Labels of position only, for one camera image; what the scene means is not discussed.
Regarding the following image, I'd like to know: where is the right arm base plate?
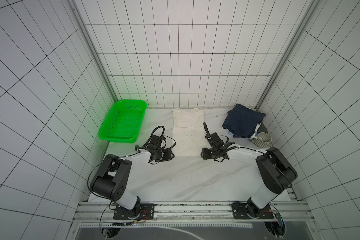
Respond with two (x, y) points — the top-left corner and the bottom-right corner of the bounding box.
(231, 201), (274, 220)

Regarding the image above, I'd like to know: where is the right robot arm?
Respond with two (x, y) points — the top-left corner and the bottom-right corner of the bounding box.
(201, 133), (298, 219)

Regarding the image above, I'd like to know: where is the aluminium mounting rail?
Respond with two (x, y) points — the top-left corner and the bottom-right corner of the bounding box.
(73, 201), (315, 228)

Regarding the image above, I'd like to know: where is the white t shirt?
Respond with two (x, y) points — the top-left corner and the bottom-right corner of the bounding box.
(172, 108), (207, 157)

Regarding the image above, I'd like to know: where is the green plastic basket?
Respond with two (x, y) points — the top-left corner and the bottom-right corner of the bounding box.
(99, 100), (148, 143)

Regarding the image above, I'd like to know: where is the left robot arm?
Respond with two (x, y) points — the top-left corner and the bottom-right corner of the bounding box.
(89, 135), (177, 215)

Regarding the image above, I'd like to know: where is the folded navy t shirt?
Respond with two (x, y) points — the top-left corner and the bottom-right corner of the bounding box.
(222, 104), (266, 138)

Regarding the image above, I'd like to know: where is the ribbed white cup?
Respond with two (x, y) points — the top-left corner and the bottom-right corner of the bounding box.
(251, 132), (272, 149)

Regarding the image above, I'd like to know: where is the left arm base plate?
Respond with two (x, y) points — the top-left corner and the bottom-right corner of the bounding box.
(113, 203), (155, 221)

